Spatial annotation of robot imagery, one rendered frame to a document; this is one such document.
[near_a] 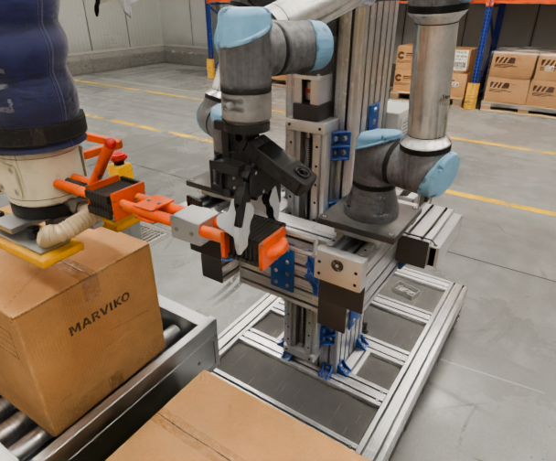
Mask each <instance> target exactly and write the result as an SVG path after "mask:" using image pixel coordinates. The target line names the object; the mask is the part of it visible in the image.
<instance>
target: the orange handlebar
mask: <svg viewBox="0 0 556 461"><path fill-rule="evenodd" d="M86 133H87V135H88V137H87V139H86V141H91V142H94V143H98V144H101V145H98V146H94V147H92V148H88V149H85V150H83V154H84V159H85V160H86V159H89V158H92V157H95V156H97V155H100V152H101V150H102V147H103V144H104V141H105V139H107V138H109V136H104V135H100V134H93V133H89V132H86ZM113 139H115V140H116V143H117V146H116V147H115V149H114V150H117V149H121V148H123V141H122V140H121V139H117V138H113ZM70 178H72V179H75V180H78V181H81V182H84V183H87V184H88V182H89V180H90V178H89V177H84V176H81V175H78V174H72V175H71V176H70ZM53 186H54V188H58V189H61V190H64V191H67V192H69V193H72V194H75V195H78V196H81V197H84V198H86V197H85V193H84V189H85V187H83V186H80V185H77V184H73V183H70V182H68V181H65V180H62V179H56V180H54V182H53ZM134 201H135V202H136V203H134V202H132V201H128V200H125V199H123V200H121V201H120V203H119V209H120V210H123V211H126V212H129V213H132V214H134V215H137V216H136V217H135V218H136V219H138V220H142V221H145V222H148V223H151V224H156V223H157V222H159V223H162V224H165V225H167V226H170V227H171V223H170V216H171V215H173V214H174V213H176V212H178V211H180V210H181V209H184V208H186V207H184V206H181V205H178V204H175V203H172V202H173V201H175V200H174V199H171V198H166V197H163V196H160V195H154V196H152V197H151V196H147V195H145V194H142V193H137V194H136V195H135V196H134ZM213 225H214V227H215V228H216V229H215V228H212V227H210V226H207V225H203V226H201V228H200V230H199V232H198V234H199V236H201V237H203V238H206V239H209V240H212V241H216V242H219V243H221V238H220V233H221V232H222V231H223V230H222V229H221V228H220V227H219V226H218V224H217V218H215V220H214V224H213ZM218 229H219V230H218ZM288 248H289V245H288V240H287V239H285V237H282V238H281V239H280V240H279V241H278V242H277V243H275V244H274V245H272V246H271V247H270V249H269V250H268V253H267V256H268V258H277V257H280V256H282V255H283V254H285V253H286V252H287V250H288Z"/></svg>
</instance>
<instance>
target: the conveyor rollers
mask: <svg viewBox="0 0 556 461"><path fill-rule="evenodd" d="M180 336H181V331H180V329H179V328H178V327H177V326H176V325H171V326H170V327H168V328H167V329H166V330H164V337H165V343H166V347H167V346H168V345H170V344H171V343H172V342H173V341H175V340H176V339H177V338H179V337H180ZM15 408H16V407H15V405H13V404H12V403H11V402H9V401H8V400H7V399H5V398H4V397H1V398H0V419H1V418H3V417H4V416H5V415H7V414H8V413H10V412H12V411H13V410H14V409H15ZM33 422H34V421H33V420H32V419H30V418H29V417H28V416H27V415H25V414H24V413H22V412H21V411H19V412H17V413H15V414H14V415H13V416H11V417H10V418H8V419H7V420H5V421H4V422H3V423H1V424H0V443H1V444H2V445H4V444H5V443H6V442H8V441H9V440H10V439H12V438H13V437H14V436H16V435H17V434H19V433H20V432H21V431H23V430H24V429H26V428H27V427H28V426H30V425H31V424H32V423H33ZM52 437H53V435H51V434H50V433H48V432H47V431H46V430H45V429H43V428H42V427H41V426H40V425H38V426H37V427H36V428H34V429H33V430H32V431H30V432H29V433H28V434H26V435H25V436H23V437H22V438H21V439H19V440H18V441H17V442H15V443H14V444H13V445H11V446H10V447H8V448H7V449H8V450H9V451H10V452H11V453H12V454H13V455H14V456H15V457H16V458H18V459H19V460H20V461H24V460H25V459H26V458H28V457H29V456H30V455H32V454H33V453H34V452H35V451H37V450H38V449H39V448H40V447H41V446H42V445H43V444H45V443H46V442H47V441H48V440H50V439H51V438H52Z"/></svg>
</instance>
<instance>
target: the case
mask: <svg viewBox="0 0 556 461"><path fill-rule="evenodd" d="M72 239H75V240H77V241H81V242H82V243H83V246H84V250H82V251H80V252H77V253H75V254H73V255H71V256H70V257H68V258H66V259H64V260H62V261H60V262H58V263H55V264H53V265H51V266H49V267H48V268H46V269H42V268H40V267H38V266H36V265H34V264H33V263H30V262H28V261H26V260H23V259H21V258H19V257H17V256H15V255H14V254H12V253H10V252H7V251H5V250H3V249H1V248H0V395H2V396H3V397H4V398H5V399H7V400H8V401H9V402H11V403H12V404H13V405H15V407H16V408H17V409H19V410H20V411H21V412H22V413H24V414H25V415H27V416H28V417H29V418H30V419H32V420H33V421H34V422H35V423H37V424H38V425H40V426H41V427H42V428H43V429H45V430H46V431H47V432H48V433H50V434H51V435H53V436H54V437H58V436H59V435H60V434H62V433H63V432H64V431H65V430H66V429H68V428H69V427H70V426H71V425H73V424H74V423H75V422H76V421H78V420H79V419H80V418H81V417H82V416H83V415H84V414H85V413H87V412H88V411H89V410H90V409H92V408H93V407H94V406H95V405H96V404H98V403H99V402H100V401H102V400H103V399H104V398H105V397H107V396H108V395H109V394H110V393H111V392H113V391H114V390H115V389H117V388H118V387H119V386H120V385H121V384H123V383H124V382H125V381H127V380H128V379H129V378H130V377H131V376H133V375H134V374H135V373H136V372H137V371H138V370H139V369H141V368H142V367H143V366H144V365H145V364H147V363H148V362H149V361H150V360H151V359H153V358H154V357H155V356H157V355H158V354H159V353H160V352H161V351H163V350H164V349H165V348H166V343H165V337H164V331H163V325H162V319H161V314H160V307H159V302H158V296H157V290H156V284H155V273H154V267H153V262H152V255H151V250H150V244H149V242H146V241H142V240H139V239H137V238H135V237H133V236H130V235H127V234H125V233H122V232H116V231H113V230H109V229H106V228H103V227H99V228H97V229H95V230H93V229H90V228H88V229H87V230H85V231H83V232H82V233H79V235H75V237H74V238H72Z"/></svg>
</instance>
